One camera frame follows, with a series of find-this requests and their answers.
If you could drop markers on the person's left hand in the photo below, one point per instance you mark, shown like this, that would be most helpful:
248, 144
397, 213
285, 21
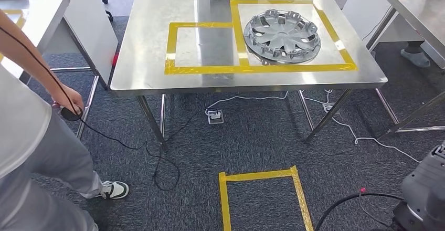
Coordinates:
69, 99

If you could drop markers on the grey plastic wheel hubcap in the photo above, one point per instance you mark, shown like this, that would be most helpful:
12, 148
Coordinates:
281, 36

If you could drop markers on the person's left forearm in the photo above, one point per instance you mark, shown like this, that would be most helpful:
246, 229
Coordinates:
27, 52

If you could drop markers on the stainless steel workbench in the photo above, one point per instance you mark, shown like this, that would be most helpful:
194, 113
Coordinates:
424, 17
146, 48

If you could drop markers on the yellow tape on workbench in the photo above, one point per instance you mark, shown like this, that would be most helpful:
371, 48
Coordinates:
243, 69

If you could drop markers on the small red object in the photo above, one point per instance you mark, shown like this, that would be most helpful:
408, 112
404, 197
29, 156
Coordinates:
115, 59

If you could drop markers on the grey floor power socket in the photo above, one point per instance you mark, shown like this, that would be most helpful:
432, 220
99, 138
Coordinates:
330, 107
215, 117

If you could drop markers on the white table panel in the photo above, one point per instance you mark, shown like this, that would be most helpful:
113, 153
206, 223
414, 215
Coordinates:
365, 6

